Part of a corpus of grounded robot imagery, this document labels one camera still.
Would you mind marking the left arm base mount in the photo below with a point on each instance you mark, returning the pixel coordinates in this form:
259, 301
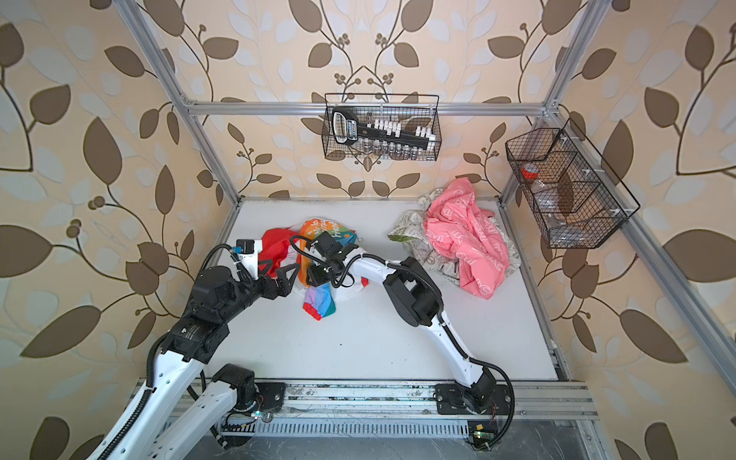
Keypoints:
263, 396

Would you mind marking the black white tool rack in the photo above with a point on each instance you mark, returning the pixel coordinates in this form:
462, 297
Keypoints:
355, 127

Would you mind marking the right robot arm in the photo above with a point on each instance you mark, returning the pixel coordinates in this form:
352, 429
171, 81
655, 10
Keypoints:
417, 299

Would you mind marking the clear bottle red cap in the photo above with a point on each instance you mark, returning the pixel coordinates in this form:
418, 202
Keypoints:
546, 197

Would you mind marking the white patterned cloth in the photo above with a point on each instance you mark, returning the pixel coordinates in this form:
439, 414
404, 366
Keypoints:
410, 232

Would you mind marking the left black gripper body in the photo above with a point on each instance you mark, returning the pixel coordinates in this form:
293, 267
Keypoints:
265, 289

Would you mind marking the side wire basket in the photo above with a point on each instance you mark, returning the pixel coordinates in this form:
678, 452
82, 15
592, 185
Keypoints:
594, 198

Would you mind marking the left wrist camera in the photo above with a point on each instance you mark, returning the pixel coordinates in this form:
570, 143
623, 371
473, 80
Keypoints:
247, 253

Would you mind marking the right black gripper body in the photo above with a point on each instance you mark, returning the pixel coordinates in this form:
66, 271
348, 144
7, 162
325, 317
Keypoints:
322, 273

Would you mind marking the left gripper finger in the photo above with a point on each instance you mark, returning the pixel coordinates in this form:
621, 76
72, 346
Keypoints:
285, 285
289, 272

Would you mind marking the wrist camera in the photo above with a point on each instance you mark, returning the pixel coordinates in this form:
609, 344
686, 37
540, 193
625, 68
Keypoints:
326, 245
247, 253

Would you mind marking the back wire basket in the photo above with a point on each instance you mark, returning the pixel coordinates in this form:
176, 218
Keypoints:
402, 104

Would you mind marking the rainbow striped cloth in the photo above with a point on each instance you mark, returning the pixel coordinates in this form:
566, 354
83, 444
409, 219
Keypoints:
282, 246

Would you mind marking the pink cloth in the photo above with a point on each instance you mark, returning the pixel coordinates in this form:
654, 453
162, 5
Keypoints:
458, 229

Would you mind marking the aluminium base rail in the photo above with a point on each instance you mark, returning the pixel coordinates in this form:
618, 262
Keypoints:
422, 400

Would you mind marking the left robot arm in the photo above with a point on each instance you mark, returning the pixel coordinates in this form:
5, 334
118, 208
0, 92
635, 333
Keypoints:
177, 360

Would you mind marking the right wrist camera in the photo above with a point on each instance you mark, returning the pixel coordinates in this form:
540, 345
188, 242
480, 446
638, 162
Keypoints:
326, 245

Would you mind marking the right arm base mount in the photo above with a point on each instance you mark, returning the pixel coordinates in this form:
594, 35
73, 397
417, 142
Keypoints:
454, 399

